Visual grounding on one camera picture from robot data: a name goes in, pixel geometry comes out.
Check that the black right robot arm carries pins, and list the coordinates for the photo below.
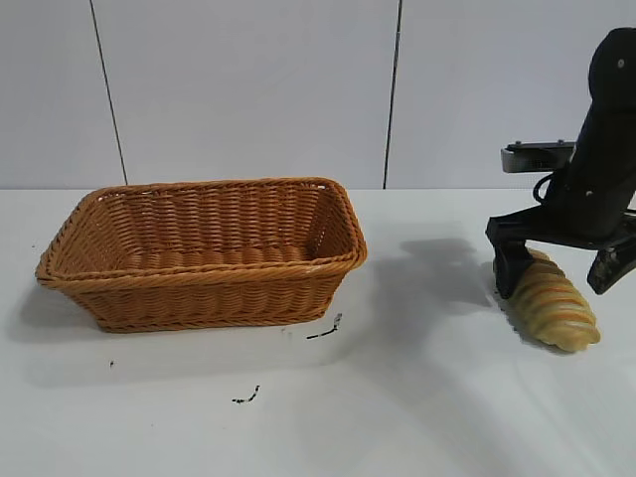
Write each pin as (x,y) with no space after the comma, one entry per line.
(611,84)

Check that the long twisted bread loaf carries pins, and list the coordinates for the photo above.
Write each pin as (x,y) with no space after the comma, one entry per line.
(556,308)

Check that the woven brown wicker basket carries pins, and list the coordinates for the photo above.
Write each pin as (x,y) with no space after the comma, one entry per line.
(199,298)

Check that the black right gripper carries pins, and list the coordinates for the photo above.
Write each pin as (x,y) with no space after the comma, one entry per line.
(591,208)

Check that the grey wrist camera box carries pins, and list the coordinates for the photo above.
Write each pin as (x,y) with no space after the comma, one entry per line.
(536,155)

